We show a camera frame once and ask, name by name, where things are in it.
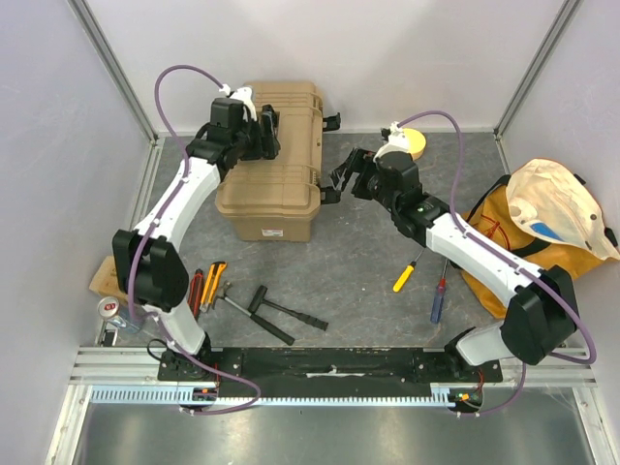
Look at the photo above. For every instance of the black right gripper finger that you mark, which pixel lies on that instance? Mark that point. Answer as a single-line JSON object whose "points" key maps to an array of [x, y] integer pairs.
{"points": [[340, 177], [352, 164]]}

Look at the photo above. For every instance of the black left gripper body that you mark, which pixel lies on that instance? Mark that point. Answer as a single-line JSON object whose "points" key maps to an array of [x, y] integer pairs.
{"points": [[248, 140]]}

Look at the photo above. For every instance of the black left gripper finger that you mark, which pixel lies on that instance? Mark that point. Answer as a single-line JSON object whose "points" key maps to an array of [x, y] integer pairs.
{"points": [[271, 114], [270, 142]]}

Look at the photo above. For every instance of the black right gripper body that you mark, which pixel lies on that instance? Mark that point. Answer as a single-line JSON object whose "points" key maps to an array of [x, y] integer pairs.
{"points": [[361, 172]]}

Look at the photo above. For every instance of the tan plastic tool box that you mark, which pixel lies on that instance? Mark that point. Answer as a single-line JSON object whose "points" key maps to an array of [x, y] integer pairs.
{"points": [[277, 200]]}

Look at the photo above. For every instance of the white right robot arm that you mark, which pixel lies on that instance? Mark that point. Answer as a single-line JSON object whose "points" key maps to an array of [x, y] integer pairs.
{"points": [[540, 303]]}

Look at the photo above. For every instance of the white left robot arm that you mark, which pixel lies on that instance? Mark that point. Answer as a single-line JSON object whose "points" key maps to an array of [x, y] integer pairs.
{"points": [[148, 266]]}

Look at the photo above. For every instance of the orange cloth bag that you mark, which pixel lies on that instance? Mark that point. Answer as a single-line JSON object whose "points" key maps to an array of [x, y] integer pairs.
{"points": [[490, 216]]}

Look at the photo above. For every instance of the yellow black utility knife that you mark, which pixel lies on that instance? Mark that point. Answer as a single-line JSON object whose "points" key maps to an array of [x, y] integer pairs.
{"points": [[211, 285]]}

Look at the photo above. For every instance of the black rubber mallet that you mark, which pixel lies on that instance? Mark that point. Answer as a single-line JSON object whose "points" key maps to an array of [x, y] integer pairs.
{"points": [[259, 299]]}

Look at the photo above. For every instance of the red black utility knife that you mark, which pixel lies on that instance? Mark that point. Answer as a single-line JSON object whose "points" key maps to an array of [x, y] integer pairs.
{"points": [[195, 293]]}

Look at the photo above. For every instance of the brown cardboard box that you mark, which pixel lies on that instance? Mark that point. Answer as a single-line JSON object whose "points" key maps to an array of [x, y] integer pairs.
{"points": [[105, 282]]}

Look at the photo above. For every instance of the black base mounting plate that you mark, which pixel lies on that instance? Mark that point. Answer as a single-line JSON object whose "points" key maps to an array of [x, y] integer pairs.
{"points": [[349, 371]]}

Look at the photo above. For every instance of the silver drink can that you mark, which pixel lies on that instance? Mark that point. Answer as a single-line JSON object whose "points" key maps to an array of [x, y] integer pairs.
{"points": [[113, 312]]}

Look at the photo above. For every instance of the right aluminium corner profile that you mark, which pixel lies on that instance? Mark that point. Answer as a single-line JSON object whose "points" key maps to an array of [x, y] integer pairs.
{"points": [[550, 41]]}

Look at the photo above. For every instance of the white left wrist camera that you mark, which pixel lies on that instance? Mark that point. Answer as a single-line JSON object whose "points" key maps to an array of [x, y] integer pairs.
{"points": [[244, 94]]}

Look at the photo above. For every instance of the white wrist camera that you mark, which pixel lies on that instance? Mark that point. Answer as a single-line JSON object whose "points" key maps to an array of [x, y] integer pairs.
{"points": [[244, 94], [398, 140]]}

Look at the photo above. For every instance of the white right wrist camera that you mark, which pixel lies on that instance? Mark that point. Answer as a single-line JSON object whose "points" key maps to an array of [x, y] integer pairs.
{"points": [[398, 140]]}

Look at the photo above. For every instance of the yellow handle screwdriver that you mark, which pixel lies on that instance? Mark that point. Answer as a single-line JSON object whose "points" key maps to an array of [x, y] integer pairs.
{"points": [[406, 273]]}

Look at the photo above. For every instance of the blue red handle screwdriver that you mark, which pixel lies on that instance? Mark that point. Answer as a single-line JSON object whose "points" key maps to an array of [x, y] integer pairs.
{"points": [[438, 300]]}

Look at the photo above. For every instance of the aluminium corner frame profile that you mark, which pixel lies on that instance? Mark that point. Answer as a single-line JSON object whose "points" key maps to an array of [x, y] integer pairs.
{"points": [[99, 41]]}

